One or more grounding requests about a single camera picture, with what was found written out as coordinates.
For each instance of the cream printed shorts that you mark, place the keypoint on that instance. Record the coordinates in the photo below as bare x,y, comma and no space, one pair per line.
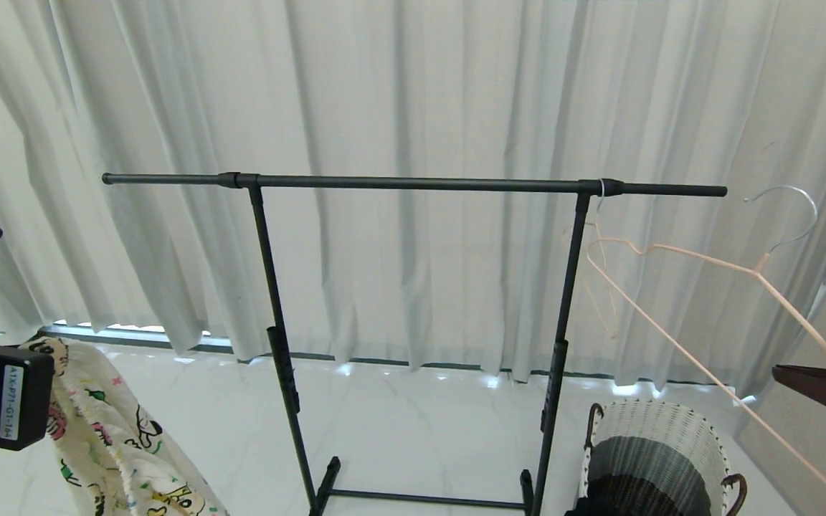
112,430

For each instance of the pink clothes hanger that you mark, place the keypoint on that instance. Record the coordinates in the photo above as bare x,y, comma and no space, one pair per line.
615,328
762,264

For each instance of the white laundry basket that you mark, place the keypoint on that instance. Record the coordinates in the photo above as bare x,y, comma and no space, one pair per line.
657,423

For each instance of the black clothes rack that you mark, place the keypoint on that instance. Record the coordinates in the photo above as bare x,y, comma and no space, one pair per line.
420,183

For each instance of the white curtain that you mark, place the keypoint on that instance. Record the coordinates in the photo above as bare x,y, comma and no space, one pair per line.
420,86

